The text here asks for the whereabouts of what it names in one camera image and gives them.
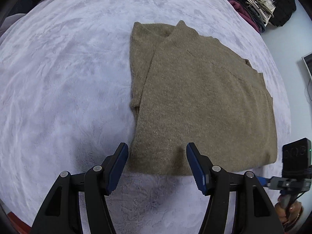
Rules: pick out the maroon folded garment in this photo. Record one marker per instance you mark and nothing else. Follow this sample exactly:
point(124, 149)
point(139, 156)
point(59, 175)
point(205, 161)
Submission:
point(243, 12)

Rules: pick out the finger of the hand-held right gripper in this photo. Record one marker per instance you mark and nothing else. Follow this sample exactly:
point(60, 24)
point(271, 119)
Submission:
point(265, 180)

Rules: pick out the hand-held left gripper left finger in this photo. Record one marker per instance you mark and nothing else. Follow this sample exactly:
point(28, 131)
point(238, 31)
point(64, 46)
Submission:
point(117, 170)

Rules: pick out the person's right hand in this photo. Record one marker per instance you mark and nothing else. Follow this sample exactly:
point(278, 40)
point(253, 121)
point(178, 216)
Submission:
point(296, 209)

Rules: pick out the black backpack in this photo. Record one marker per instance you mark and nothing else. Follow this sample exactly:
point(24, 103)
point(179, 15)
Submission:
point(284, 7)

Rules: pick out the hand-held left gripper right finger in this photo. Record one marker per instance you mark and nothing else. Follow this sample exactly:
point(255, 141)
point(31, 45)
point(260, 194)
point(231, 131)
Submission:
point(197, 170)

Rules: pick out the white plush blanket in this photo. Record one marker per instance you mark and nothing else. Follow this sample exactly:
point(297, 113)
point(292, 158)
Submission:
point(61, 78)

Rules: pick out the brown knit sweater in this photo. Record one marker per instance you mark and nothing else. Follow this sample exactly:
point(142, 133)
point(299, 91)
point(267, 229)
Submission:
point(199, 90)

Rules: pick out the white framed monitor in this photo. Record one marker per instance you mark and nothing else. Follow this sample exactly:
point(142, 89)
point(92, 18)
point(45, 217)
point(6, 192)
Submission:
point(308, 64)

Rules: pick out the pile of folded clothes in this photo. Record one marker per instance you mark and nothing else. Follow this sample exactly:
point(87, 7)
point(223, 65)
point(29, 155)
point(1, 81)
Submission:
point(258, 19)

